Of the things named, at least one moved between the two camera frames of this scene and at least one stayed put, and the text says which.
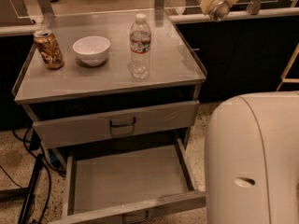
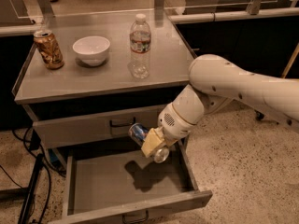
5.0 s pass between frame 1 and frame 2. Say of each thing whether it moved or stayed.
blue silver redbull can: moved
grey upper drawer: stayed
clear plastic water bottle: stayed
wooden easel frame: stayed
